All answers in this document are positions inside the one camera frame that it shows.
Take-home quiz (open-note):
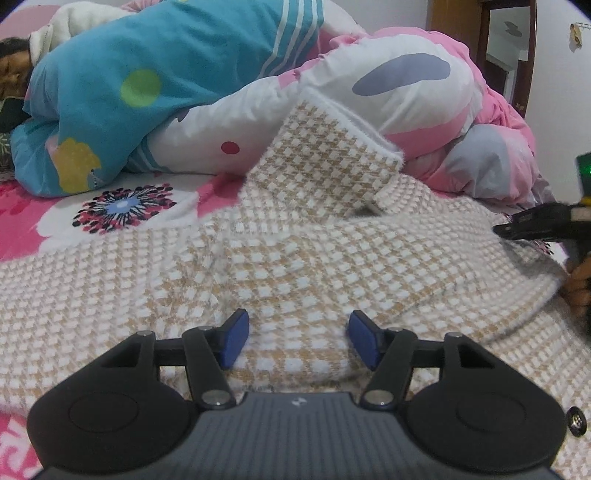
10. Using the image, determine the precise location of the dark patterned pillow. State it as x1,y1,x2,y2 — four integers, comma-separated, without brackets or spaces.
0,97,29,174

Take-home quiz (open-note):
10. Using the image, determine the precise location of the beige checkered knit coat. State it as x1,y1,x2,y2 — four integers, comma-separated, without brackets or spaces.
26,94,590,479

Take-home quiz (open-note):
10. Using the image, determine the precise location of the sleeping person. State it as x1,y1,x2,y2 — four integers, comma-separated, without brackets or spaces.
0,37,33,100

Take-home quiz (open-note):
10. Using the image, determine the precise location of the pink rabbit quilt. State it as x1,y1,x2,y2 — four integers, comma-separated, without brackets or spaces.
138,3,553,208

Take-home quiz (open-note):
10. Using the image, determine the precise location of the pink floral bed sheet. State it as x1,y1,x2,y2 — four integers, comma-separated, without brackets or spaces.
1,174,242,479

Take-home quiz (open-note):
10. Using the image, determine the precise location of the right hand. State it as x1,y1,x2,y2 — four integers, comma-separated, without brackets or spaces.
562,256,591,318

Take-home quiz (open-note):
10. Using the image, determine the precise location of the blue cartoon quilt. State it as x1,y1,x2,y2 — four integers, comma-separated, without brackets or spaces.
10,1,325,197

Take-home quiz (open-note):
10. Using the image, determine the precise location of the brown wooden door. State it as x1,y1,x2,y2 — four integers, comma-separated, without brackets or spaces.
427,0,537,116

